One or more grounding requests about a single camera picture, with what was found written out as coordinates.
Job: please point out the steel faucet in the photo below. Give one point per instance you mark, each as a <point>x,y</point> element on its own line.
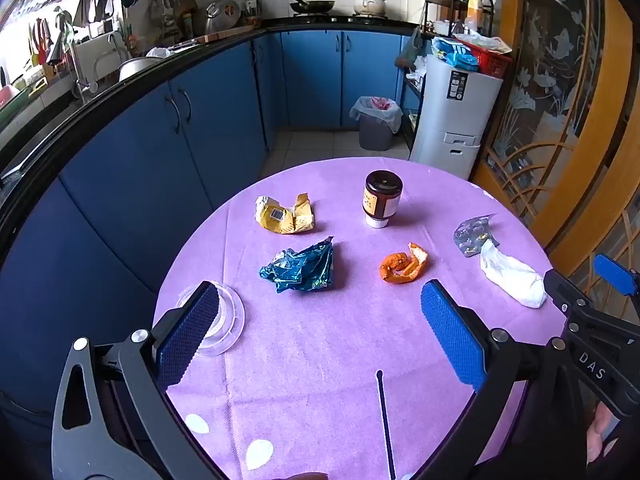
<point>80,80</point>

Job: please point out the white floor appliance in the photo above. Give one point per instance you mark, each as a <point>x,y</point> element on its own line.
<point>450,120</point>

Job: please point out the blue kitchen cabinets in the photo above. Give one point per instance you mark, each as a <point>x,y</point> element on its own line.
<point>125,160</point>

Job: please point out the steel pot lid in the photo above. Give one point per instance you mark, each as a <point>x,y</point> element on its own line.
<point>222,15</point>

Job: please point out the grey trash bin with liner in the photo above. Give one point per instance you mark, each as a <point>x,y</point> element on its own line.
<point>375,127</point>

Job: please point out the clear plastic lid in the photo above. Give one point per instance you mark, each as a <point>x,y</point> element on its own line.
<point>231,315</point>

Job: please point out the hanging mesh bag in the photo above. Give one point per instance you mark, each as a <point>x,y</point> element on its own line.
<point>407,50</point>

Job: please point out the wooden cutting board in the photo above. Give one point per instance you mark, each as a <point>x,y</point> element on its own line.
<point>225,34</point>

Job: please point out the black kitchen countertop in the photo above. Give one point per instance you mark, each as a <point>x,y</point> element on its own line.
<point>140,77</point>

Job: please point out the thin black stick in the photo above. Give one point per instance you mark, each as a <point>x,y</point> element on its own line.
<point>386,425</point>

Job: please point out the steel basin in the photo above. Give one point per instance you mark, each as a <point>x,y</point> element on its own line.
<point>137,67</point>

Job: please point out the person's right hand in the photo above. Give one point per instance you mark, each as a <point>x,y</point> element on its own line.
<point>598,432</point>

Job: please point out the black wok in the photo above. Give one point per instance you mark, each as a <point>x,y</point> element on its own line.
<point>312,6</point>

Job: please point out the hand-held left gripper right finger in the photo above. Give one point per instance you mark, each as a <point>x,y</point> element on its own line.
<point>450,330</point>

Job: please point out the dark jar with yellow label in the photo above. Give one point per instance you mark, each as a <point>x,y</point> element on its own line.
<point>382,200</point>

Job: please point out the white ceramic pot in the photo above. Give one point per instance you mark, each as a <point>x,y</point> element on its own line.
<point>370,4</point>

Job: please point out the crumpled yellow wrapper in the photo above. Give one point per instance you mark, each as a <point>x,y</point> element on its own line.
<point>285,215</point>

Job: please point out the blue foil wrapper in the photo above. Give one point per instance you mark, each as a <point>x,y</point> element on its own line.
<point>300,267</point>

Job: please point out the crumpled white tissue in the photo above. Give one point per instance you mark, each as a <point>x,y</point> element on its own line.
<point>512,277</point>

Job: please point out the orange peel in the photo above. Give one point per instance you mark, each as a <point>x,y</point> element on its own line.
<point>397,266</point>

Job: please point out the yellow bottle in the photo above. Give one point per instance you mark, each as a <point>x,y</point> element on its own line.
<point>474,7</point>

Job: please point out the silver blister pack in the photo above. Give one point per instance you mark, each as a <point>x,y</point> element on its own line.
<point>472,237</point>

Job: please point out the red plastic basket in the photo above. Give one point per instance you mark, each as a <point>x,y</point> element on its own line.
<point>492,62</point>

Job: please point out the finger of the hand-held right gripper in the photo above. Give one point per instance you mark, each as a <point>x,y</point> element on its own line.
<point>565,287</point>
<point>616,272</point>

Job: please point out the black metal rack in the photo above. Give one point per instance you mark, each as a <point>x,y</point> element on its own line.
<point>430,2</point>

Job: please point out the wooden door with etched glass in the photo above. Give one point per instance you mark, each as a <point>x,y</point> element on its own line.
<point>545,85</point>

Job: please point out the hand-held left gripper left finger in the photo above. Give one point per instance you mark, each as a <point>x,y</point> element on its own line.
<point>187,332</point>

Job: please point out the purple tablecloth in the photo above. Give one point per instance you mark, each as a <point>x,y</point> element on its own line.
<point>310,360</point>

